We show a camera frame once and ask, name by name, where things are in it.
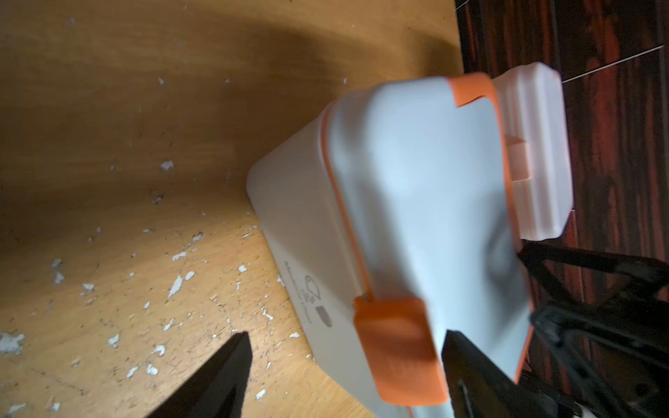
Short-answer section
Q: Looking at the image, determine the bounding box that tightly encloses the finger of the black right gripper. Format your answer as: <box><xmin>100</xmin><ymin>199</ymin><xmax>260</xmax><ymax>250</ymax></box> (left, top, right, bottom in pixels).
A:
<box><xmin>518</xmin><ymin>242</ymin><xmax>668</xmax><ymax>314</ymax></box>
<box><xmin>531</xmin><ymin>305</ymin><xmax>668</xmax><ymax>417</ymax></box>

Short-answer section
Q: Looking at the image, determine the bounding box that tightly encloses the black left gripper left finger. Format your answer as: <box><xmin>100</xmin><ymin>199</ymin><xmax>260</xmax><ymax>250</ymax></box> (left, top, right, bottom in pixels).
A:
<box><xmin>150</xmin><ymin>332</ymin><xmax>253</xmax><ymax>418</ymax></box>

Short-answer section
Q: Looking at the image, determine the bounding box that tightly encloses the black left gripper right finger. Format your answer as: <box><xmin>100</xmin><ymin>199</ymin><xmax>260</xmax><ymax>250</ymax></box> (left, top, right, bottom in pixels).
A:
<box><xmin>442</xmin><ymin>330</ymin><xmax>559</xmax><ymax>417</ymax></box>

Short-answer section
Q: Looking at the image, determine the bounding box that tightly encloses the white orange-trimmed medicine chest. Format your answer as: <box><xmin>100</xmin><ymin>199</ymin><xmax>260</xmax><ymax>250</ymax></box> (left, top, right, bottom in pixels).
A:
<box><xmin>247</xmin><ymin>73</ymin><xmax>531</xmax><ymax>417</ymax></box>

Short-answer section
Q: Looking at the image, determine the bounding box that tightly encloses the pink rear medicine chest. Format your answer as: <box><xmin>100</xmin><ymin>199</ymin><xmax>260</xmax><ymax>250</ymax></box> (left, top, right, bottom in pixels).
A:
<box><xmin>493</xmin><ymin>63</ymin><xmax>573</xmax><ymax>241</ymax></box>

